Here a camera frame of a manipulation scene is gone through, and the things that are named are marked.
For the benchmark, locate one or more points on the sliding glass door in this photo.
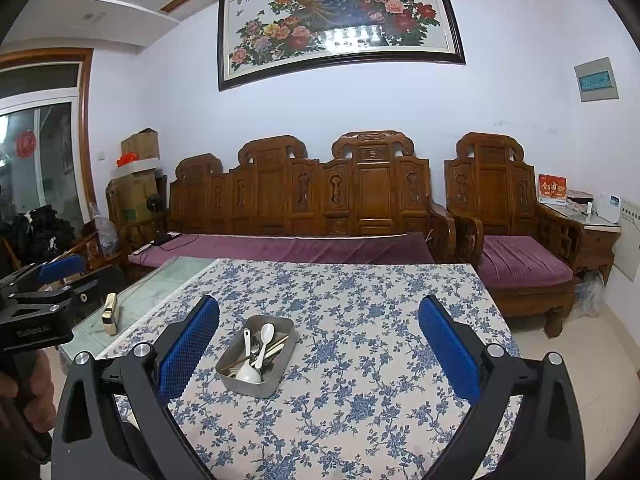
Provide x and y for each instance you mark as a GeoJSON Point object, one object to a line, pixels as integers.
{"type": "Point", "coordinates": [45, 160]}

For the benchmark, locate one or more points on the large brown cardboard box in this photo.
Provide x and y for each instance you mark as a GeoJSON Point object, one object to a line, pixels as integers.
{"type": "Point", "coordinates": [135, 197]}

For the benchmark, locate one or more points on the crumpled plastic bag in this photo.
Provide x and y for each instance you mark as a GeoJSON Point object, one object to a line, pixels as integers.
{"type": "Point", "coordinates": [589, 294]}

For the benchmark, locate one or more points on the light wooden chopstick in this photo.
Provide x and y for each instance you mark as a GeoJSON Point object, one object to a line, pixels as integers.
{"type": "Point", "coordinates": [277, 346]}

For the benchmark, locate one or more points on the wooden side table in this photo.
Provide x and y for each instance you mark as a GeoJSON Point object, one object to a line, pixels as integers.
{"type": "Point", "coordinates": [597, 245]}

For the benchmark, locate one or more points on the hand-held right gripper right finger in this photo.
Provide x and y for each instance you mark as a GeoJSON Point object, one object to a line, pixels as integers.
{"type": "Point", "coordinates": [447, 350]}

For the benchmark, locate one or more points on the white remote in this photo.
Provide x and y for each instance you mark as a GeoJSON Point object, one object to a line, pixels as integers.
{"type": "Point", "coordinates": [141, 249]}

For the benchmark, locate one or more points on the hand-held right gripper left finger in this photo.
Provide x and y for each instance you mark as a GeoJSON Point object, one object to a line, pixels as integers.
{"type": "Point", "coordinates": [187, 350]}

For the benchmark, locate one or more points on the rectangular metal tray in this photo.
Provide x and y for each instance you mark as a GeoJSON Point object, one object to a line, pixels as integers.
{"type": "Point", "coordinates": [281, 367]}

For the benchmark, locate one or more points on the small black fan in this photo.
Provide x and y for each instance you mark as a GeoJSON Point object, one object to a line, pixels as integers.
{"type": "Point", "coordinates": [155, 202]}

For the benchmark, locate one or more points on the wooden door frame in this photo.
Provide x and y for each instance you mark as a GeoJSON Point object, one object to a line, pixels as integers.
{"type": "Point", "coordinates": [86, 130]}

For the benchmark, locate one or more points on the carved wooden sofa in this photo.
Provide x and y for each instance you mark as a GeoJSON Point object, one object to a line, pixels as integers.
{"type": "Point", "coordinates": [300, 195]}

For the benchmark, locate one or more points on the pile of black bags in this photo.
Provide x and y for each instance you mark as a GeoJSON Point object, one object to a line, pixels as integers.
{"type": "Point", "coordinates": [40, 232]}

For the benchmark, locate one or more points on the red desk calendar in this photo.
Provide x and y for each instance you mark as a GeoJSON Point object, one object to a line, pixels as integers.
{"type": "Point", "coordinates": [552, 189]}

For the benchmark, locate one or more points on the red door decoration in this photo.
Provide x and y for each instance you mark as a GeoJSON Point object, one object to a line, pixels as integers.
{"type": "Point", "coordinates": [26, 143]}

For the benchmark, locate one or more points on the small brown cardboard box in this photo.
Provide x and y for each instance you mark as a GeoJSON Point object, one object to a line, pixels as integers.
{"type": "Point", "coordinates": [141, 144]}

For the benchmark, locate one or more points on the flat white box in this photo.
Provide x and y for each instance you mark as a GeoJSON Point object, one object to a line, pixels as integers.
{"type": "Point", "coordinates": [137, 167]}

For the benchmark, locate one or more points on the carved wooden armchair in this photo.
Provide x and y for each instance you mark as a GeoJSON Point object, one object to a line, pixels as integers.
{"type": "Point", "coordinates": [492, 185]}

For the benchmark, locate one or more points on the blue floral tablecloth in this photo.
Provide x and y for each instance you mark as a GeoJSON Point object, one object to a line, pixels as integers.
{"type": "Point", "coordinates": [350, 410]}

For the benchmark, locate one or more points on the white plastic spoon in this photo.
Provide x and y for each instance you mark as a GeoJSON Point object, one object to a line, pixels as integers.
{"type": "Point", "coordinates": [268, 332]}

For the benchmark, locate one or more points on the dark wooden chopstick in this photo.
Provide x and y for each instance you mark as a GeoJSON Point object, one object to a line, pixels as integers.
{"type": "Point", "coordinates": [275, 354]}

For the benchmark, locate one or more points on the person's left hand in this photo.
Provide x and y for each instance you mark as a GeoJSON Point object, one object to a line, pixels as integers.
{"type": "Point", "coordinates": [42, 392]}

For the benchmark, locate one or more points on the white plastic fork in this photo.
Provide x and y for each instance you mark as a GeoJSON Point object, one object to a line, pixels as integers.
{"type": "Point", "coordinates": [234, 372]}

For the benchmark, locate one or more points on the white plastic ladle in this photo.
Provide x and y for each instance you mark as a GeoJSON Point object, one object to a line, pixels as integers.
{"type": "Point", "coordinates": [248, 374]}

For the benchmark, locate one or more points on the framed peacock flower painting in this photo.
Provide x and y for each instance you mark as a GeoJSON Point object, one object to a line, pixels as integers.
{"type": "Point", "coordinates": [340, 15]}

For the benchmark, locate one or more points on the orange red bundle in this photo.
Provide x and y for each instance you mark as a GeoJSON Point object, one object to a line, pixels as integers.
{"type": "Point", "coordinates": [126, 159]}

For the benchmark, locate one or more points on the white tabletop device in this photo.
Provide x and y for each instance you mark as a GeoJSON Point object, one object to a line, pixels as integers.
{"type": "Point", "coordinates": [610, 208]}

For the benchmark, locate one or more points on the small beige block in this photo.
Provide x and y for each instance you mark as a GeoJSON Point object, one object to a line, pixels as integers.
{"type": "Point", "coordinates": [109, 314]}

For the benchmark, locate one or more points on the clear plastic bag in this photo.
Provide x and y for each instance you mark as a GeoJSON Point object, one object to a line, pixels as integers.
{"type": "Point", "coordinates": [104, 230]}

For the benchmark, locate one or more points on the grey electrical panel box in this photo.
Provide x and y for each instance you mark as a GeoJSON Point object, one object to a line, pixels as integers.
{"type": "Point", "coordinates": [596, 79]}

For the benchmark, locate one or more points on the purple armchair cushion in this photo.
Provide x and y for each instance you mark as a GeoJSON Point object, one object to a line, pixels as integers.
{"type": "Point", "coordinates": [525, 260]}

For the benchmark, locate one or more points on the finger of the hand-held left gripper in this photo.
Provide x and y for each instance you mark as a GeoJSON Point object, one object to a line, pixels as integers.
{"type": "Point", "coordinates": [95, 282]}
{"type": "Point", "coordinates": [62, 267]}

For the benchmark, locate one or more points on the low wooden chair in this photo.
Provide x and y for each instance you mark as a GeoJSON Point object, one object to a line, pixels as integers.
{"type": "Point", "coordinates": [97, 260]}

